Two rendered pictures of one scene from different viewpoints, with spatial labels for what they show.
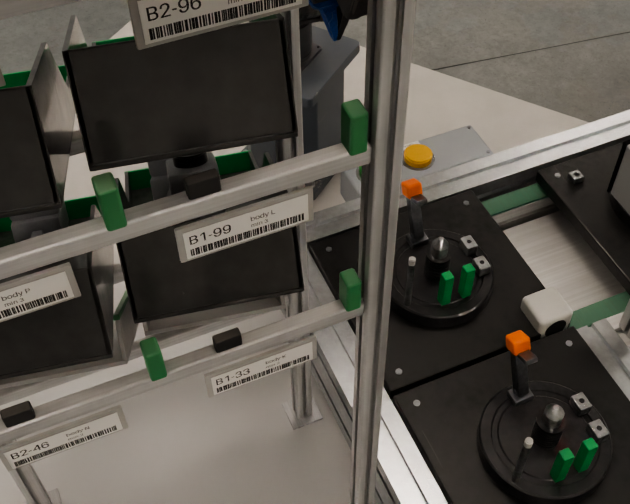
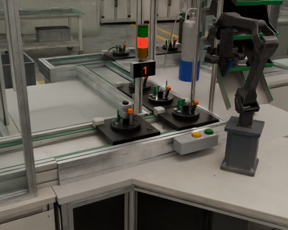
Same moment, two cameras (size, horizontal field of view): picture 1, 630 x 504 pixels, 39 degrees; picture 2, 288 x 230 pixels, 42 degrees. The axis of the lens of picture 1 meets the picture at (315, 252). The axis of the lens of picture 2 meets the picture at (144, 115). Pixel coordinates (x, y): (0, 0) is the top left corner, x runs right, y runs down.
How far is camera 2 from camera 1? 2.49 m
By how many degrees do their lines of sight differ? 107
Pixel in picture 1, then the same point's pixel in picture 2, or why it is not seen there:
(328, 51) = (233, 125)
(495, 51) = not seen: outside the picture
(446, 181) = (186, 132)
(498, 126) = (169, 176)
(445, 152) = (188, 137)
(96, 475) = not seen: hidden behind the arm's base
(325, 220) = (217, 125)
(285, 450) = not seen: hidden behind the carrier
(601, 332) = (146, 112)
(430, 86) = (198, 189)
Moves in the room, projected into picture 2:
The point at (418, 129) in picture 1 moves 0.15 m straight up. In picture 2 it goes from (199, 174) to (202, 143)
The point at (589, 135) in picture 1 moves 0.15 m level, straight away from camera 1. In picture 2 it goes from (142, 143) to (132, 159)
